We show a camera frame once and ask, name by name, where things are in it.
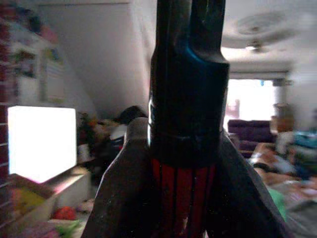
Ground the person lying down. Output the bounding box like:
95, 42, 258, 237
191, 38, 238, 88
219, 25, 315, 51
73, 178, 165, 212
250, 143, 317, 180

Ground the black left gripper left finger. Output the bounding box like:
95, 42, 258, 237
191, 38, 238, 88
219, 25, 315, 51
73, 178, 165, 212
83, 117, 159, 238

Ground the white ceiling fan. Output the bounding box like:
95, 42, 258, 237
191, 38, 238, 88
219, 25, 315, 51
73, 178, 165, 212
235, 13, 298, 53

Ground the red toy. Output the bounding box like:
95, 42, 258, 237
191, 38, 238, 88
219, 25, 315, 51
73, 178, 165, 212
53, 206, 76, 221

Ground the glowing television screen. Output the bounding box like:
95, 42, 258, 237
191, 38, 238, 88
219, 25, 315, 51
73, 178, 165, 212
7, 105, 77, 183

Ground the white television cabinet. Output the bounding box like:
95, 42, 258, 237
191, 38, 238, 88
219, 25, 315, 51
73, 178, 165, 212
9, 167, 92, 238

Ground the dark purple sofa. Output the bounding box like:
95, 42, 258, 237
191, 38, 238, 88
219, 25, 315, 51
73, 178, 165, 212
227, 119, 276, 158

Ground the bright glass window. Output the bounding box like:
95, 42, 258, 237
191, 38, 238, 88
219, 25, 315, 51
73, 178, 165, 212
227, 78, 276, 122

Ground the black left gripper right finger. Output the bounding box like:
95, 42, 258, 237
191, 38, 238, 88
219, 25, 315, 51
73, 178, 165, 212
203, 129, 290, 238

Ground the white shelf with toys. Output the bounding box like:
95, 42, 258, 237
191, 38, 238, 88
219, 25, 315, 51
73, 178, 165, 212
9, 7, 68, 105

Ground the red brick pillar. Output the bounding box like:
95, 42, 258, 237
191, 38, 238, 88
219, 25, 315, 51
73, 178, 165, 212
0, 4, 16, 224

